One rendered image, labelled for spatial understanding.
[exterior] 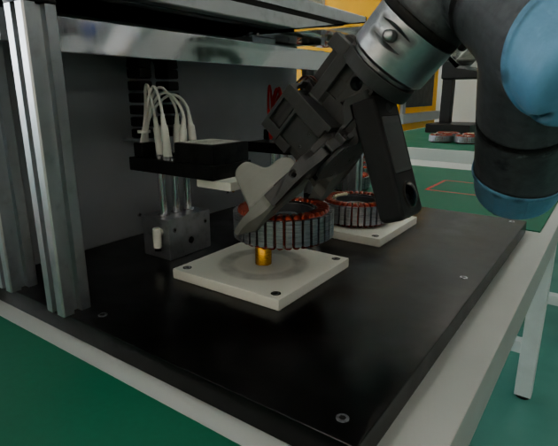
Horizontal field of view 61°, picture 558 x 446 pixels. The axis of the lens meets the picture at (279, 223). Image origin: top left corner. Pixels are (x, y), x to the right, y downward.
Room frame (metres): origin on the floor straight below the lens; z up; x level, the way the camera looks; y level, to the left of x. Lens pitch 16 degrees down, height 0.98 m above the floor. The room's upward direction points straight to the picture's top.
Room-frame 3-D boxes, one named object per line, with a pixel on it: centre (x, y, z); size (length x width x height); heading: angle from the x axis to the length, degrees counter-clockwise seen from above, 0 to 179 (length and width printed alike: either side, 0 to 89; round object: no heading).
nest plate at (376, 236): (0.72, -0.12, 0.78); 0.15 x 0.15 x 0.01; 55
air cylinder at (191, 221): (0.61, 0.14, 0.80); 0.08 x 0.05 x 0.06; 145
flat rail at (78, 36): (0.68, 0.03, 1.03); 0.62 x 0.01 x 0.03; 145
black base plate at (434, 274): (0.63, -0.04, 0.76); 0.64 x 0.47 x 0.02; 145
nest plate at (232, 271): (0.53, 0.02, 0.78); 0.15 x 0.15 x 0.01; 55
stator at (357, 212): (0.72, -0.12, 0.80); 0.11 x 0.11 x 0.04
